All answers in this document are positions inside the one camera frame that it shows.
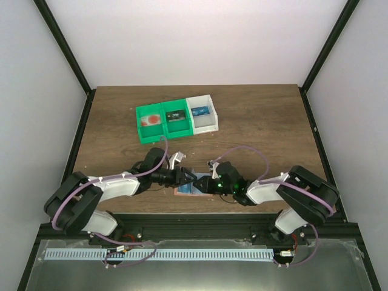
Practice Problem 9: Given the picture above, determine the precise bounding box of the black card in bin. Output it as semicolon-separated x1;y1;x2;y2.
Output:
166;110;186;122

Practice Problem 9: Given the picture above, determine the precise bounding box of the white bin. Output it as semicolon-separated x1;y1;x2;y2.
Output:
186;95;219;135

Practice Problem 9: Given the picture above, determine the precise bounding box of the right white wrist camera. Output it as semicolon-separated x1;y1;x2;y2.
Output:
208;160;219;179

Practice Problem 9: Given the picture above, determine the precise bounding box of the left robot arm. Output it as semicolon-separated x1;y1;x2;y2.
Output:
44;147;197;245

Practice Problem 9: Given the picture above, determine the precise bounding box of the green bin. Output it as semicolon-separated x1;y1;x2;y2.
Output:
161;99;193;139
136;103;166;144

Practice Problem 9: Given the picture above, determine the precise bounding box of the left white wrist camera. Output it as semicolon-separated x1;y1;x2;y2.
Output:
168;152;186;170

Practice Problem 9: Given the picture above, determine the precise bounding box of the middle green bin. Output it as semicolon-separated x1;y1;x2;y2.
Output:
161;99;193;139

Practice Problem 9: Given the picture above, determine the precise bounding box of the blue card in bin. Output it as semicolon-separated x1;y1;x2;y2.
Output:
191;106;210;118

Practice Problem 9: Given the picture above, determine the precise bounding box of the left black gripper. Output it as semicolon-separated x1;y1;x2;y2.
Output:
152;166;198;189

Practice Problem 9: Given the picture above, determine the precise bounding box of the left green bin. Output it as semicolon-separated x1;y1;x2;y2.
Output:
136;103;166;144

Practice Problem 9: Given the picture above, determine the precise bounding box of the left black frame post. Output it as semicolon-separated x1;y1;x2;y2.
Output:
32;0;93;95

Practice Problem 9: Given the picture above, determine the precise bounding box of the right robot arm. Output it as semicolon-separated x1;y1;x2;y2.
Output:
193;162;338;244

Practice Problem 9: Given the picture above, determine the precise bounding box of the right black frame post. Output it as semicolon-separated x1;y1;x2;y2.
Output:
301;0;361;93

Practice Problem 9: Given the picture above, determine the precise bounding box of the light blue slotted cable duct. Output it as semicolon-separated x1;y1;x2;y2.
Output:
44;248;274;262

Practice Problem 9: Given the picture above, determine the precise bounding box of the black aluminium front rail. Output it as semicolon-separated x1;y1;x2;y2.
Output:
36;213;362;242

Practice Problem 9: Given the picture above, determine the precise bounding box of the black frame post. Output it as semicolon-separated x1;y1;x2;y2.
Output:
301;0;361;93
32;0;93;95

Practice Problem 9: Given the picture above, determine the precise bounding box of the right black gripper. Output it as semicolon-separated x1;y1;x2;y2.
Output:
193;176;235;195

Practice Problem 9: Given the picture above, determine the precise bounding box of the red white card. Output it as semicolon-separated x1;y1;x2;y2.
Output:
140;114;161;127

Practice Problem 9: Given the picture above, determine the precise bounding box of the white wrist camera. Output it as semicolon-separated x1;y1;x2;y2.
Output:
208;160;219;179
168;152;186;170

